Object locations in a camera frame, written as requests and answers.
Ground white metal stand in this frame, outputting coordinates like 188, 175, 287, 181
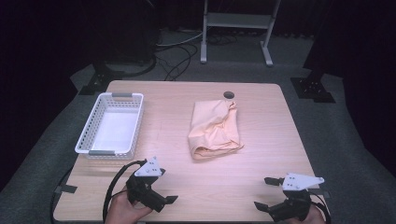
200, 0, 282, 67

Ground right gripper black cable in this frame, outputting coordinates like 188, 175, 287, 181
307, 191, 332, 224

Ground person's left hand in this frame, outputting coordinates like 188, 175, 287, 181
105, 186, 154, 224

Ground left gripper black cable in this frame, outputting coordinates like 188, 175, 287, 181
102, 159, 148, 224

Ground black stand base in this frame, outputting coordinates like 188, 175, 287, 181
290, 73, 337, 104
78, 62, 126, 96

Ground white perforated plastic basket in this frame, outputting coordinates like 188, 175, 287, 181
74, 91, 145, 161

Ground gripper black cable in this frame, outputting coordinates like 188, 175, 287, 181
102, 159, 148, 224
307, 191, 332, 224

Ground thick black floor hose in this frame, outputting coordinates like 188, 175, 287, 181
105, 54, 157, 79

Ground peach printed t-shirt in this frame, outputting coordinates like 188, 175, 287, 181
187, 99, 245, 161

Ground black floor cables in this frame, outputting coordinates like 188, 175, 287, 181
155, 32, 238, 82

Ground person's right hand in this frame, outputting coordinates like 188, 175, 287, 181
284, 205, 327, 224

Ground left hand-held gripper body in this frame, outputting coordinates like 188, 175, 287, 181
125, 156, 168, 214

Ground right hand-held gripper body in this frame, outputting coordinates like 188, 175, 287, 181
269, 173, 325, 223

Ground white floor cable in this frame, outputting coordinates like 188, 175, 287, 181
156, 30, 205, 49

